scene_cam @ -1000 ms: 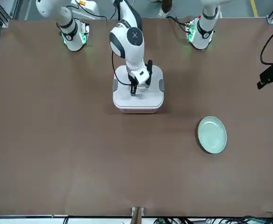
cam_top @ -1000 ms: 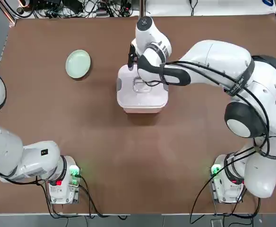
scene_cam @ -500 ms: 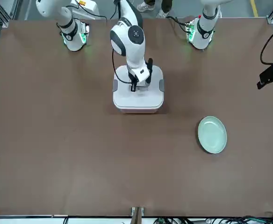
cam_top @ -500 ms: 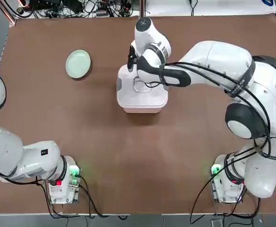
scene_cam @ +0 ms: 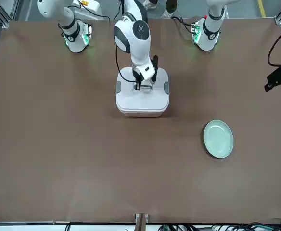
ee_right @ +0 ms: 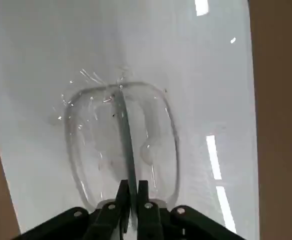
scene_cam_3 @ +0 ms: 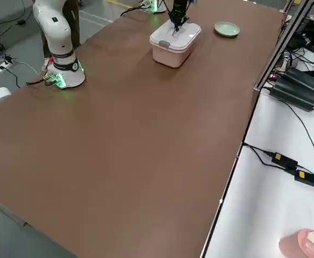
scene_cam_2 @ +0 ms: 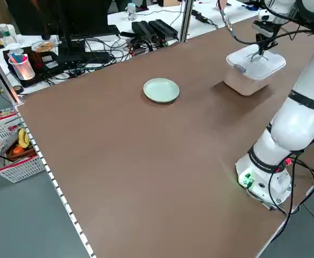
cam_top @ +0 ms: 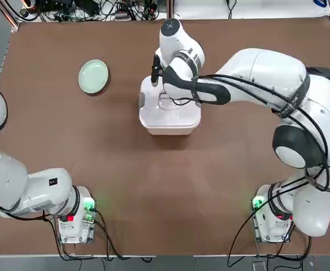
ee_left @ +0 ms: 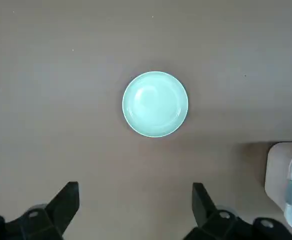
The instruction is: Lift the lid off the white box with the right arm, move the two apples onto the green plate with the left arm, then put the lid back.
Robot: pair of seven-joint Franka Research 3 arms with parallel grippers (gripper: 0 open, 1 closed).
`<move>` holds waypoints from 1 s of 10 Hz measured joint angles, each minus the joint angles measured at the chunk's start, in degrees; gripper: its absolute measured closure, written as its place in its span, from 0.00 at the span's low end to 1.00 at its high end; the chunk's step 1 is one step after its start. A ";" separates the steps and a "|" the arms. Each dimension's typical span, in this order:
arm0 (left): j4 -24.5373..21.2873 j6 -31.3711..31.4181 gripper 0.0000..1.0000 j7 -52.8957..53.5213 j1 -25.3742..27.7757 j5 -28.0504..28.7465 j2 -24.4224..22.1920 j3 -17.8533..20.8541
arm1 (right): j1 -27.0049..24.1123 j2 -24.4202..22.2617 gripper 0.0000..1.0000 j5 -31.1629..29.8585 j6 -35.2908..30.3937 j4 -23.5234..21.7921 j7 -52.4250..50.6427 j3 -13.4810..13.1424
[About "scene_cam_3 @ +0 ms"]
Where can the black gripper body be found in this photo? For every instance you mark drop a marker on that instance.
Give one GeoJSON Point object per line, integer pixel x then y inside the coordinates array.
{"type": "Point", "coordinates": [179, 8]}

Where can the white lid grey clasps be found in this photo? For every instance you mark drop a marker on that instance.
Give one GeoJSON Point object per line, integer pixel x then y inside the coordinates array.
{"type": "Point", "coordinates": [192, 31]}

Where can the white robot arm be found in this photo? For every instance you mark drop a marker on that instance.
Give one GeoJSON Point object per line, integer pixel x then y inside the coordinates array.
{"type": "Point", "coordinates": [55, 24]}
{"type": "Point", "coordinates": [161, 5]}

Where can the pale pink storage box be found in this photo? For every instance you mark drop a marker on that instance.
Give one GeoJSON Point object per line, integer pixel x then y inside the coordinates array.
{"type": "Point", "coordinates": [170, 57]}

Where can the pale green round plate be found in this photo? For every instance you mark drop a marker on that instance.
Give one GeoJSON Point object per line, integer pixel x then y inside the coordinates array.
{"type": "Point", "coordinates": [227, 29]}

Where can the person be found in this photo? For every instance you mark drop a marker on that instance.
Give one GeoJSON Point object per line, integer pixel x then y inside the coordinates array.
{"type": "Point", "coordinates": [75, 24]}

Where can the dark finned power supply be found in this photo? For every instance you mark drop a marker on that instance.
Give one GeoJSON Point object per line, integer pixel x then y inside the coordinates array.
{"type": "Point", "coordinates": [307, 79]}
{"type": "Point", "coordinates": [294, 94]}

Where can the small black floor adapter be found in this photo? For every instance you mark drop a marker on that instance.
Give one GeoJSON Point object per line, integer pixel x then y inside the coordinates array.
{"type": "Point", "coordinates": [20, 22]}

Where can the black power brick yellow label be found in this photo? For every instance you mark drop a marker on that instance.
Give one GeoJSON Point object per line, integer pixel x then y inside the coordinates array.
{"type": "Point", "coordinates": [308, 178]}
{"type": "Point", "coordinates": [284, 160]}

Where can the white power strip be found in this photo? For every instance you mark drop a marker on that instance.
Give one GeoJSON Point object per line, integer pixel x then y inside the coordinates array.
{"type": "Point", "coordinates": [2, 67]}

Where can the pink lidded container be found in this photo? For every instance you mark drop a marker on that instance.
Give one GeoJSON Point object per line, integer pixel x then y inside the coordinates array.
{"type": "Point", "coordinates": [296, 244]}

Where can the aluminium frame post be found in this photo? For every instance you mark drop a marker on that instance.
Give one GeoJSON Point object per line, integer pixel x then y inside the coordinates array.
{"type": "Point", "coordinates": [282, 44]}

